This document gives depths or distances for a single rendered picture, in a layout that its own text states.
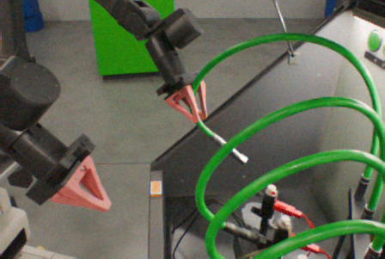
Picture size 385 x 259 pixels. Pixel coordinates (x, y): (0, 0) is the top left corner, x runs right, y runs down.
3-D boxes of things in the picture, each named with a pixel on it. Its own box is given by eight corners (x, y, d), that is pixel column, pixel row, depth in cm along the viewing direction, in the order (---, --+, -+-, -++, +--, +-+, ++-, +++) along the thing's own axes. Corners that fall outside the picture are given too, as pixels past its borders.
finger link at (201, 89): (221, 109, 67) (199, 72, 68) (204, 117, 62) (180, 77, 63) (198, 122, 71) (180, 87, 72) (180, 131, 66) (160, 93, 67)
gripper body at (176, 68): (205, 77, 69) (189, 48, 70) (179, 83, 61) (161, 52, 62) (186, 90, 73) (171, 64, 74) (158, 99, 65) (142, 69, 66)
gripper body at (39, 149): (72, 170, 37) (23, 129, 35) (33, 204, 42) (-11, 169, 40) (94, 140, 43) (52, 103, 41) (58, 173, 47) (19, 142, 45)
